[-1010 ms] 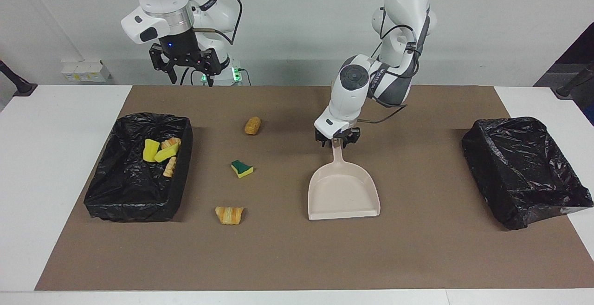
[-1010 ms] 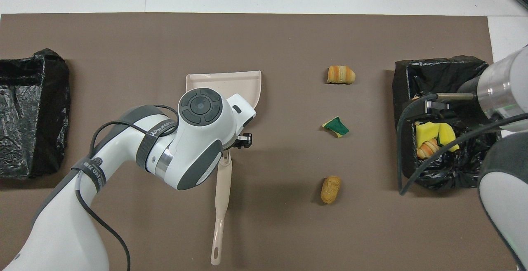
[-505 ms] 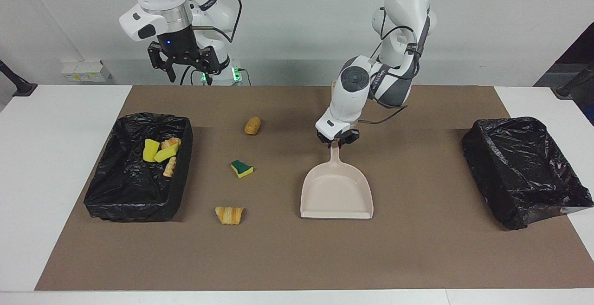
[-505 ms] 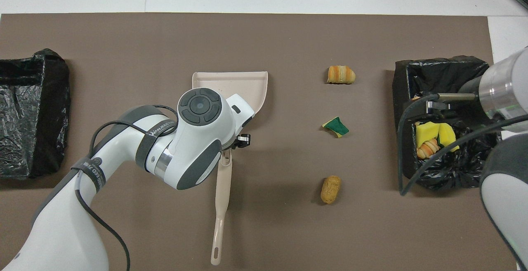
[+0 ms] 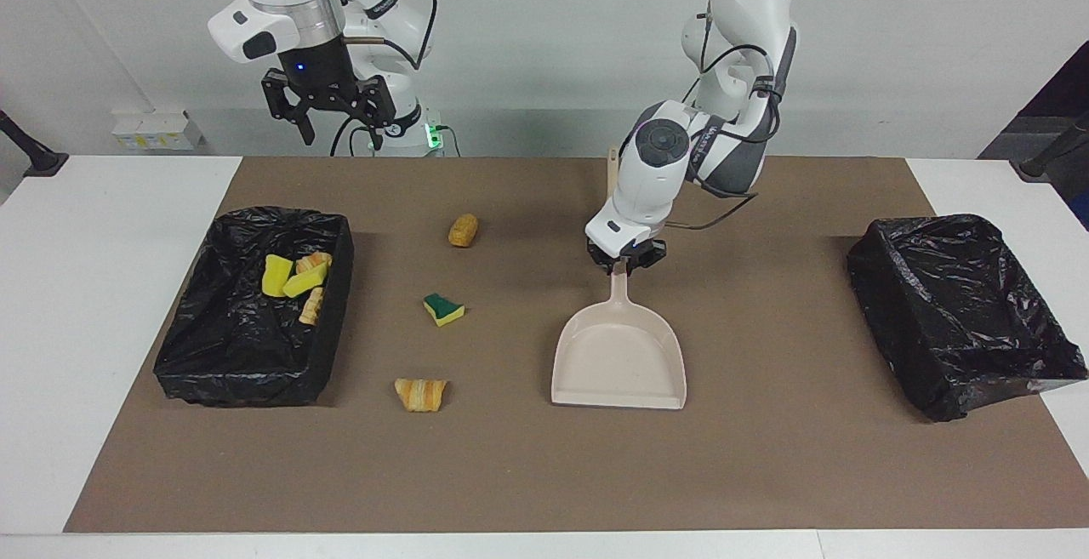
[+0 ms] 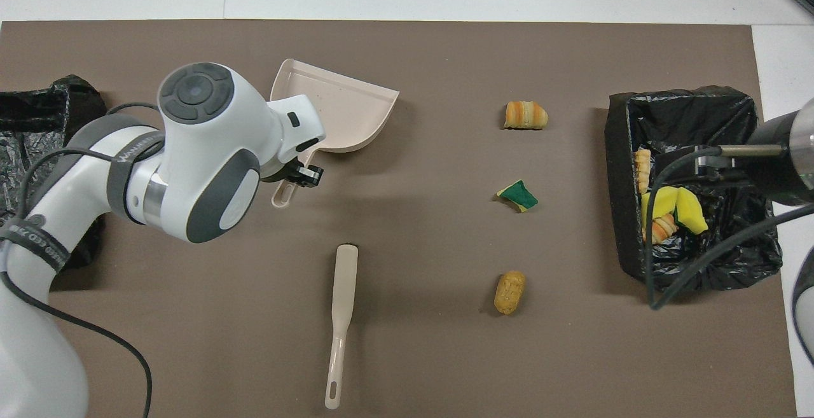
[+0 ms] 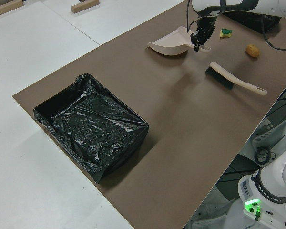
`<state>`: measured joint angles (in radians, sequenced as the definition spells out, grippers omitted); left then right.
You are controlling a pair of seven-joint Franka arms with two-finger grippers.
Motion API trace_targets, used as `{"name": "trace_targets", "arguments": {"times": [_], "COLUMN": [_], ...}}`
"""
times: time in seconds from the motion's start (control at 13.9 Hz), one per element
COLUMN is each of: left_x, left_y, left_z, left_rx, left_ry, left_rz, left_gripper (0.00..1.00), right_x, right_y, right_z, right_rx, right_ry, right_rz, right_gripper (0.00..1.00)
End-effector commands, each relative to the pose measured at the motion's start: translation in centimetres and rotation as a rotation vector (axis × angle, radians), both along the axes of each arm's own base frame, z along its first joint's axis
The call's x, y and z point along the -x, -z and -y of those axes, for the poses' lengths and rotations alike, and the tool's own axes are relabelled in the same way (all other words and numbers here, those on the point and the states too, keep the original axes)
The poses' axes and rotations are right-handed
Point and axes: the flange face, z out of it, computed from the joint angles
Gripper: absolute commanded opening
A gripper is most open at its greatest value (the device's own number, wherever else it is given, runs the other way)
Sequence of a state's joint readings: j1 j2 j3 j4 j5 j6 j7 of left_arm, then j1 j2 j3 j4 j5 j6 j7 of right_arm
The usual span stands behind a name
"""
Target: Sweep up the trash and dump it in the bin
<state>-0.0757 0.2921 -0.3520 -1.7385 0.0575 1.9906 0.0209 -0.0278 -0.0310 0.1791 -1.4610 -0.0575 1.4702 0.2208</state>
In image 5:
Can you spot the flat striped pastry piece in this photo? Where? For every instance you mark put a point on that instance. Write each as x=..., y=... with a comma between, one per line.
x=420, y=395

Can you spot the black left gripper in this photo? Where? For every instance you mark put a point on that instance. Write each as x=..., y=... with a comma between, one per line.
x=630, y=259

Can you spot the curled orange croissant piece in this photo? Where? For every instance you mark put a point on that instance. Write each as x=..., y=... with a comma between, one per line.
x=315, y=262

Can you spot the black bag-lined bin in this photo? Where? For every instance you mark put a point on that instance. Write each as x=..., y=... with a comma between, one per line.
x=221, y=346
x=953, y=312

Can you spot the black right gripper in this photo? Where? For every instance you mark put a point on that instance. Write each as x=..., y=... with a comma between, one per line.
x=323, y=74

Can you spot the brown table mat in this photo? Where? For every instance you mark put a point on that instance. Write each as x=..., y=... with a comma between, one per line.
x=510, y=474

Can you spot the yellow corn cob piece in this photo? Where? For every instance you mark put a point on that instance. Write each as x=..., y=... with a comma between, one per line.
x=463, y=230

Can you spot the beige plastic dustpan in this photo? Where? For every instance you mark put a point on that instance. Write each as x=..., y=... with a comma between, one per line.
x=621, y=363

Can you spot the white power strip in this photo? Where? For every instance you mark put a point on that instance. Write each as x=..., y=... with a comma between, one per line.
x=157, y=130

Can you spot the beige hand brush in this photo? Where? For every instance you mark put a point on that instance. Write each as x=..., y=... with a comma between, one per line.
x=611, y=172

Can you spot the green topped yellow sponge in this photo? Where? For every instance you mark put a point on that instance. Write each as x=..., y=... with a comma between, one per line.
x=276, y=276

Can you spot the green yellow sponge wedge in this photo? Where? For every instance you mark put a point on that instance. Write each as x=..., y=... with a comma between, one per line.
x=444, y=310

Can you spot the black angled stand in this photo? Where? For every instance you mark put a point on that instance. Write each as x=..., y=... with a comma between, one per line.
x=38, y=159
x=1051, y=159

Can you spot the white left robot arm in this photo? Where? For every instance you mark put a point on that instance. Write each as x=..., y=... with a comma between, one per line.
x=672, y=168

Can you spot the pale flaky bread chunk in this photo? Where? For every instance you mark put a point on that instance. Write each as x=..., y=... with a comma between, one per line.
x=311, y=307

